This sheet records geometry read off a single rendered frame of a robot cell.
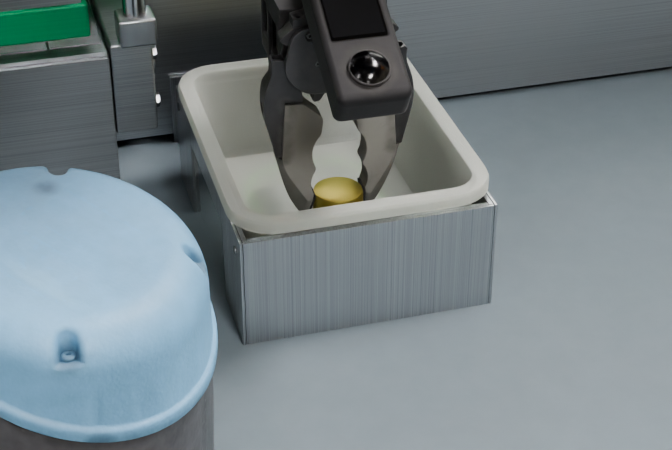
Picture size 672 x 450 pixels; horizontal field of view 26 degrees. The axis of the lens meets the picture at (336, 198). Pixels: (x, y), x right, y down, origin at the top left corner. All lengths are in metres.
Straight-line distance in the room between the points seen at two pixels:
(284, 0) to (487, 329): 0.25
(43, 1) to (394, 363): 0.34
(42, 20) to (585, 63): 0.48
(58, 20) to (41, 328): 0.51
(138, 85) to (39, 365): 0.52
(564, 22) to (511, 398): 0.42
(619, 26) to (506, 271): 0.31
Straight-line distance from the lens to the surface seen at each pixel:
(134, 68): 1.03
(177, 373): 0.57
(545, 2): 1.21
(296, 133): 0.94
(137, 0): 1.01
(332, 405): 0.90
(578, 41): 1.24
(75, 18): 1.03
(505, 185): 1.11
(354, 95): 0.84
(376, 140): 0.96
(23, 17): 1.02
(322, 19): 0.87
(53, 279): 0.56
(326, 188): 0.98
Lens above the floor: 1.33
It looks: 32 degrees down
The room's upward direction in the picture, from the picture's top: straight up
